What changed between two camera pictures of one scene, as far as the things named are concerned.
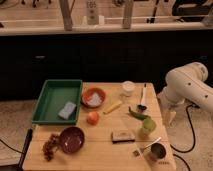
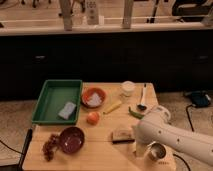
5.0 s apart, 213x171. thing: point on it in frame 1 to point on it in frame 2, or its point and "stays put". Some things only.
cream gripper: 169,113 to 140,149
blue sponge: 66,111 stays put
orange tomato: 93,118 stays put
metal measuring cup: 158,150 stays put
